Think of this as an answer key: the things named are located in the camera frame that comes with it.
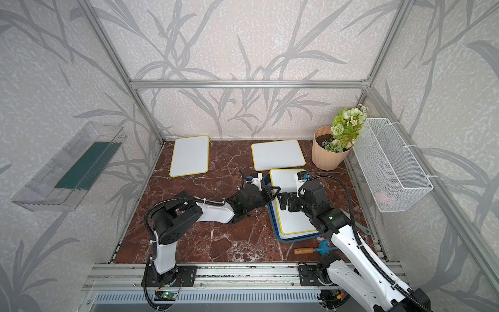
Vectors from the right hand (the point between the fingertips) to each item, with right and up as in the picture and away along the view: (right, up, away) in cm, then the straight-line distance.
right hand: (287, 193), depth 78 cm
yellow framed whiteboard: (-52, +15, +33) cm, 64 cm away
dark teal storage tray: (-7, +4, +9) cm, 12 cm away
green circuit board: (-46, -36, -8) cm, 59 cm away
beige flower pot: (+22, +14, +21) cm, 33 cm away
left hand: (-1, 0, +7) cm, 7 cm away
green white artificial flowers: (+29, +29, +10) cm, 42 cm away
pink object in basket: (+36, -1, -6) cm, 36 cm away
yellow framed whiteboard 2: (-1, +16, +37) cm, 40 cm away
